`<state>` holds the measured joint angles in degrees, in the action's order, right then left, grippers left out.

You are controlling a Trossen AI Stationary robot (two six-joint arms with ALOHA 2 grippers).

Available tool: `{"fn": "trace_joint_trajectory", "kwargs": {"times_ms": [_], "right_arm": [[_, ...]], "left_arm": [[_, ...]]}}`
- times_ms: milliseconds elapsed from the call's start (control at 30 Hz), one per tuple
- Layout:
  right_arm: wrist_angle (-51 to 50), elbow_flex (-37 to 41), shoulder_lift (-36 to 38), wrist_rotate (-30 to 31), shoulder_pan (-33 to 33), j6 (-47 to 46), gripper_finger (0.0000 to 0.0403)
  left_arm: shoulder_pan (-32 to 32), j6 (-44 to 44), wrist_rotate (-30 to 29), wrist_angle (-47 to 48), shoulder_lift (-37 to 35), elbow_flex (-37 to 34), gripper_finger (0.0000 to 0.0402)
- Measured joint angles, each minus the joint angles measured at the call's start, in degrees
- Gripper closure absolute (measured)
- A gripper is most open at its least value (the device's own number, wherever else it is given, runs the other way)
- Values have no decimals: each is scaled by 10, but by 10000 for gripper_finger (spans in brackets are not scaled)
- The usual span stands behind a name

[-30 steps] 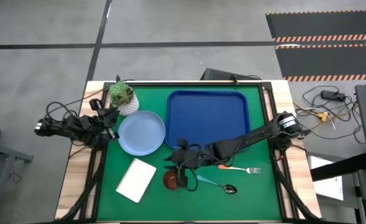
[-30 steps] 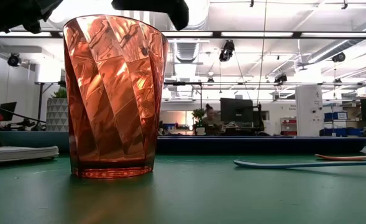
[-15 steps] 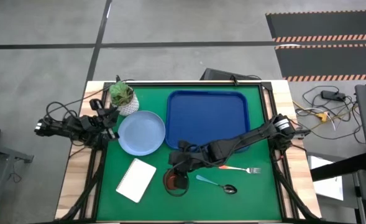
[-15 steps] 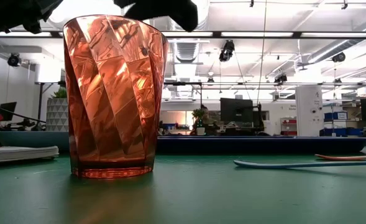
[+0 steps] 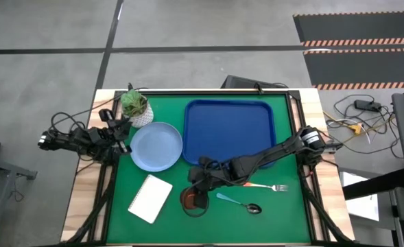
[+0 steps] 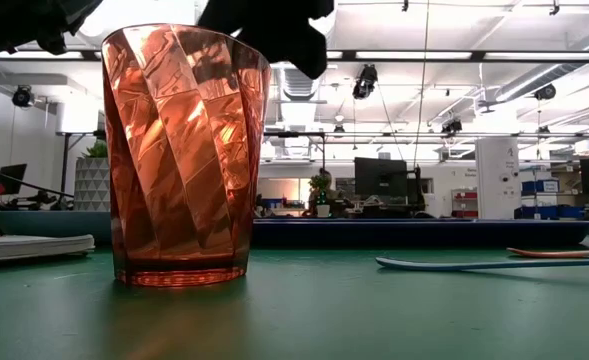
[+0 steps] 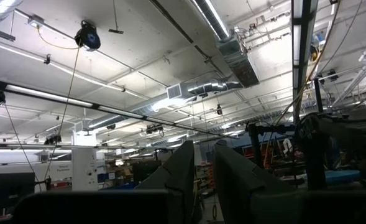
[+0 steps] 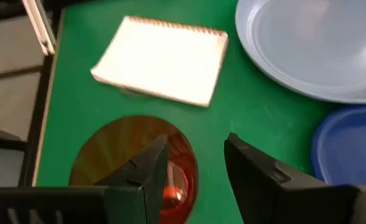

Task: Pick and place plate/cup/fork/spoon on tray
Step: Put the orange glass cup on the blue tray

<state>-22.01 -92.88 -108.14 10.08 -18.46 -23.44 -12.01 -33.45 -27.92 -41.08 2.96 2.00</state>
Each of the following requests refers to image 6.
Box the small black angled monitor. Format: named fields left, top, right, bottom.
left=0, top=163, right=28, bottom=196

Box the white pillar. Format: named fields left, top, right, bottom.
left=475, top=137, right=522, bottom=220

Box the person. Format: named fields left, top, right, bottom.
left=318, top=168, right=355, bottom=217

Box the orange plastic utensil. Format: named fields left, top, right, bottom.
left=506, top=246, right=589, bottom=259

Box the blue plate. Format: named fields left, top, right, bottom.
left=0, top=209, right=113, bottom=242

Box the shelf with red boxes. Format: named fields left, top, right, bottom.
left=451, top=188, right=479, bottom=219

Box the silver ceiling air duct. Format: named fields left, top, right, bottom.
left=273, top=62, right=328, bottom=161

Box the thin hanging ceiling cable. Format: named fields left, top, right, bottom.
left=412, top=0, right=431, bottom=169

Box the patterned planter with green plant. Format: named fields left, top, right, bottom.
left=73, top=141, right=111, bottom=212

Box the black metal stand frame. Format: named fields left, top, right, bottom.
left=263, top=130, right=327, bottom=171

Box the grey flat board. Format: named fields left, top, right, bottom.
left=0, top=233, right=96, bottom=265

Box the dark blue tray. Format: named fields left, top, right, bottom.
left=251, top=217, right=589, bottom=249

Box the blue plastic utensil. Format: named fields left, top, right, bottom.
left=375, top=256, right=589, bottom=273

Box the small plant in white pot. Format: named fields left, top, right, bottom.
left=309, top=174, right=333, bottom=219

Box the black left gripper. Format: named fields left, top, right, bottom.
left=197, top=0, right=335, bottom=80

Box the orange faceted plastic cup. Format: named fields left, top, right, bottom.
left=101, top=23, right=273, bottom=288

